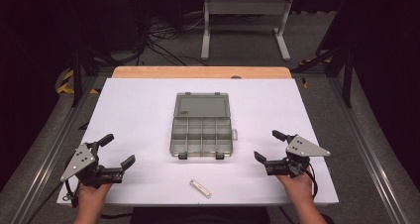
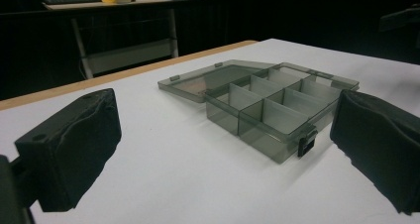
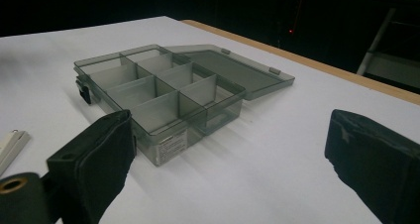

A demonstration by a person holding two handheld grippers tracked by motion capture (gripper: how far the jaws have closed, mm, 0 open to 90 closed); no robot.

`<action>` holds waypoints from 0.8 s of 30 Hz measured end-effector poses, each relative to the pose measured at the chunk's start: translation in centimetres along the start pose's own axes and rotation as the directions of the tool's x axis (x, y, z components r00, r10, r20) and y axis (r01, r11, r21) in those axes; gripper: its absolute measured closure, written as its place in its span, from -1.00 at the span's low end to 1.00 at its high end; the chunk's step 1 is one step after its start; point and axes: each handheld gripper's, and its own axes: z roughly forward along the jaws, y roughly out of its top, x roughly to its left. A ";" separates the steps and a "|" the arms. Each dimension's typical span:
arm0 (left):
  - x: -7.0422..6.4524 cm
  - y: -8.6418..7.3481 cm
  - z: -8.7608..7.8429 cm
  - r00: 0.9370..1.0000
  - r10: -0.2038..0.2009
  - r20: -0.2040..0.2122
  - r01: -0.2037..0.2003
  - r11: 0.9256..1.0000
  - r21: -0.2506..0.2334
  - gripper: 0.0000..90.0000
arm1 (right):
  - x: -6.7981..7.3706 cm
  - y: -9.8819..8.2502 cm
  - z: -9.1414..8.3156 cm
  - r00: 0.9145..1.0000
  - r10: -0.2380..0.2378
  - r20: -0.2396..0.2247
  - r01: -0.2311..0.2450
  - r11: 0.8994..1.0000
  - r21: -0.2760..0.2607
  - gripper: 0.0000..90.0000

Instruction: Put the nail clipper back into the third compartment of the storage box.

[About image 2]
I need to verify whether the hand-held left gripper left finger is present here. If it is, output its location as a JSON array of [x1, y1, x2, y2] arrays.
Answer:
[[13, 87, 123, 213]]

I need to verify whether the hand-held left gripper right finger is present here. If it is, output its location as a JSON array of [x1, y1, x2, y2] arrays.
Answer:
[[329, 88, 420, 216]]

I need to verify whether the clear grey compartment box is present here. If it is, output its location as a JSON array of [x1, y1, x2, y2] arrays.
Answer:
[[157, 58, 361, 165]]

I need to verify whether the dark object on stand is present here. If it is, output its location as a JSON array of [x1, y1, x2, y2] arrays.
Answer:
[[377, 4, 420, 34]]

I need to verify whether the wooden desk with white legs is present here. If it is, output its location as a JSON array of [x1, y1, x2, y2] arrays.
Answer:
[[42, 0, 212, 80]]

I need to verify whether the black keyboard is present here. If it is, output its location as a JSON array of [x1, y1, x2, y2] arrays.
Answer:
[[43, 0, 103, 6]]

